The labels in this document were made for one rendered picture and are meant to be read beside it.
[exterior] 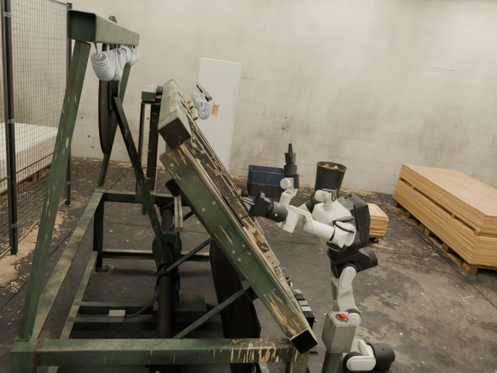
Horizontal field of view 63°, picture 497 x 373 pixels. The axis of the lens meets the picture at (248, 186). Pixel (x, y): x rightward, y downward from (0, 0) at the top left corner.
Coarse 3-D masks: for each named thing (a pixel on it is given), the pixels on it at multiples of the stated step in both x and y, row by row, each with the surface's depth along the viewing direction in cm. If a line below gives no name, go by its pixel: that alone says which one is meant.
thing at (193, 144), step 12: (204, 96) 223; (192, 120) 222; (192, 132) 222; (192, 144) 224; (204, 156) 227; (204, 168) 229; (216, 168) 231; (216, 180) 233; (228, 192) 237; (240, 204) 242; (252, 228) 247; (264, 240) 255; (264, 252) 253; (276, 264) 257
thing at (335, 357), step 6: (330, 354) 214; (336, 354) 214; (324, 360) 220; (330, 360) 214; (336, 360) 215; (324, 366) 220; (330, 366) 215; (336, 366) 216; (324, 372) 219; (330, 372) 217; (336, 372) 217
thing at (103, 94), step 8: (112, 16) 226; (104, 48) 206; (112, 80) 240; (104, 88) 216; (112, 88) 239; (104, 96) 218; (112, 96) 243; (104, 104) 221; (104, 112) 223; (112, 112) 252; (104, 120) 225; (112, 120) 261; (104, 128) 227; (112, 128) 264; (104, 136) 230; (112, 136) 268; (104, 144) 232; (104, 152) 237
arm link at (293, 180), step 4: (284, 172) 265; (288, 172) 262; (292, 172) 262; (296, 172) 264; (288, 176) 264; (292, 176) 264; (296, 176) 261; (284, 180) 262; (288, 180) 262; (292, 180) 263; (296, 180) 262; (280, 184) 265; (284, 184) 262; (288, 184) 261; (292, 184) 264; (296, 184) 262; (284, 188) 263; (288, 188) 264; (296, 188) 262
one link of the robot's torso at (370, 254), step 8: (328, 256) 260; (352, 256) 251; (360, 256) 252; (368, 256) 253; (376, 256) 257; (336, 264) 251; (360, 264) 255; (368, 264) 255; (376, 264) 258; (336, 272) 255
